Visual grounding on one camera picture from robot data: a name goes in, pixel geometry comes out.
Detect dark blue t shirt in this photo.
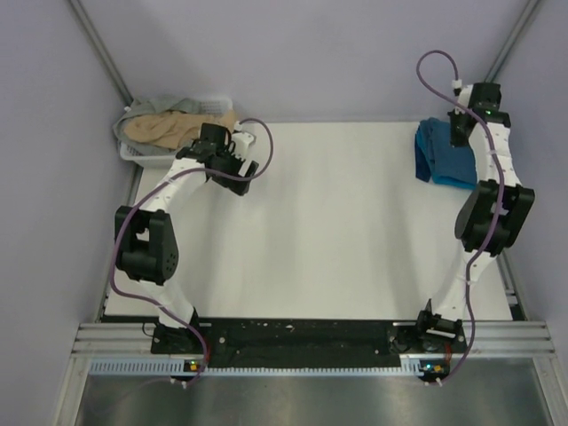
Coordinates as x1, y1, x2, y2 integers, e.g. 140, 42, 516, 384
416, 117, 476, 183

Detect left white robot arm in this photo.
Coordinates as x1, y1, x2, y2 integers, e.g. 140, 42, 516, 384
113, 123, 259, 352

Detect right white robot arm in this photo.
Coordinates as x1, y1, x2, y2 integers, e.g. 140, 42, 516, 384
414, 79, 535, 351

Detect folded bright blue t shirt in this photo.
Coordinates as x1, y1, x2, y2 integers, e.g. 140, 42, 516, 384
414, 128, 478, 191

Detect white plastic basket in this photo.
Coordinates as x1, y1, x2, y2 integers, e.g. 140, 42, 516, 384
118, 96, 234, 167

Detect beige t shirt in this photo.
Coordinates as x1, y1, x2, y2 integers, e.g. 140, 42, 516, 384
124, 110, 237, 150

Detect grey t shirt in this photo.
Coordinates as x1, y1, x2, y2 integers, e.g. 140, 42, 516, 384
113, 95, 204, 156

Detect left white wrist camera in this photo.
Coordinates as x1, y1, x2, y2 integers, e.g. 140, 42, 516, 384
232, 122, 256, 161

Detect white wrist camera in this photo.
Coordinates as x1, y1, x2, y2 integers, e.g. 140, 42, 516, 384
452, 79, 474, 108
232, 122, 256, 161

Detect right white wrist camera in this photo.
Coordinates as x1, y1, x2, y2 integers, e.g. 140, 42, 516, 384
452, 79, 474, 108

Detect left aluminium frame post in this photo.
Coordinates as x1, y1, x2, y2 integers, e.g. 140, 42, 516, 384
66, 0, 133, 106

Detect aluminium frame post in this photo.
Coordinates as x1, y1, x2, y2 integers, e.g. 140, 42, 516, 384
66, 0, 133, 106
485, 0, 545, 83

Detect right aluminium frame post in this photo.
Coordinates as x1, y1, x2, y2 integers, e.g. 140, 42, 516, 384
485, 0, 545, 83

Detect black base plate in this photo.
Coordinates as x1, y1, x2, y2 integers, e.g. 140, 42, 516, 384
151, 317, 466, 369

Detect light blue cable duct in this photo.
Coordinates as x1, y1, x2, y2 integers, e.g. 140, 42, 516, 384
88, 354, 449, 378

